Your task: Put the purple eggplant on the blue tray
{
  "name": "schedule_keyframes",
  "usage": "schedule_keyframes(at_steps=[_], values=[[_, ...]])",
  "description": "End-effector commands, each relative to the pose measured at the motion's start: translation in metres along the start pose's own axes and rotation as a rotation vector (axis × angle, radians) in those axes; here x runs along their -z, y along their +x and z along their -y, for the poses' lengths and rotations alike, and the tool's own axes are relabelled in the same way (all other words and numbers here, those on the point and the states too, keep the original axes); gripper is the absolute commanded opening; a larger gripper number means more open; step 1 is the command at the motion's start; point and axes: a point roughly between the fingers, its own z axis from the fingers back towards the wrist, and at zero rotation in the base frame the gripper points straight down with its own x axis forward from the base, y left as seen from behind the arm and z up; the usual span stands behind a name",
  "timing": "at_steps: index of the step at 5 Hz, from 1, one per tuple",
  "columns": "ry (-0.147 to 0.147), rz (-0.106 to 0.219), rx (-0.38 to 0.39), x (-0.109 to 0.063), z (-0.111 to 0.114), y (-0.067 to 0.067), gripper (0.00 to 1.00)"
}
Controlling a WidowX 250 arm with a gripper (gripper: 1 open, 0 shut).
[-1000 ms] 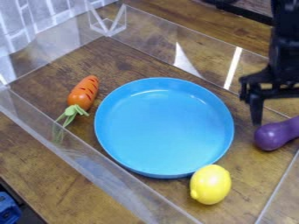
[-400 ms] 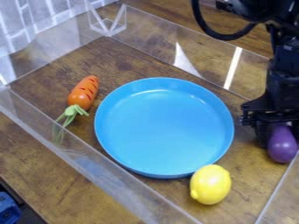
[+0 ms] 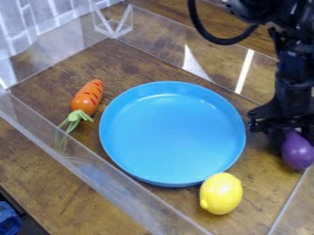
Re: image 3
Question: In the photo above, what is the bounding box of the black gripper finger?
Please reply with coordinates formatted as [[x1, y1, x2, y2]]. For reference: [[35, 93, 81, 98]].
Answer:
[[269, 129, 286, 155], [306, 123, 314, 146]]

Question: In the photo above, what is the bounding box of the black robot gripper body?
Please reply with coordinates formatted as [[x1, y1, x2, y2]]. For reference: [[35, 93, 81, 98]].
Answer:
[[248, 102, 314, 134]]

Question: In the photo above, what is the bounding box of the purple toy eggplant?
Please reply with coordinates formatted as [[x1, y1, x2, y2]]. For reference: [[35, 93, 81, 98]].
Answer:
[[282, 131, 314, 170]]

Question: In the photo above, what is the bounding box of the blue round tray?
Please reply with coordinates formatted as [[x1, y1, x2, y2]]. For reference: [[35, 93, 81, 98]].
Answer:
[[99, 82, 248, 187]]

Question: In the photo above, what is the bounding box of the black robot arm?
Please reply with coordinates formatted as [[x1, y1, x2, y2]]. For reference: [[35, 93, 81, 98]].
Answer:
[[225, 0, 314, 151]]

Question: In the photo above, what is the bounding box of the yellow toy lemon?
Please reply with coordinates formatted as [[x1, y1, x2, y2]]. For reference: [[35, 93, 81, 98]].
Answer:
[[199, 173, 245, 215]]

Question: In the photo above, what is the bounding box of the orange toy carrot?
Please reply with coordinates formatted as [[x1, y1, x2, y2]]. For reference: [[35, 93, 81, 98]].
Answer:
[[54, 79, 105, 150]]

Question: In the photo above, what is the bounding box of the blue plastic object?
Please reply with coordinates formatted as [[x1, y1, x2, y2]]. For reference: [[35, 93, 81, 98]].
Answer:
[[0, 201, 23, 235]]

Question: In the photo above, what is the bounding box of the clear acrylic enclosure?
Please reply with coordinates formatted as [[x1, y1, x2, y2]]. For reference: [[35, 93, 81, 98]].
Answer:
[[0, 0, 314, 235]]

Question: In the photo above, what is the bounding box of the black cable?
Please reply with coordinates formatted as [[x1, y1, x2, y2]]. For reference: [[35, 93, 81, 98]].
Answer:
[[187, 0, 262, 46]]

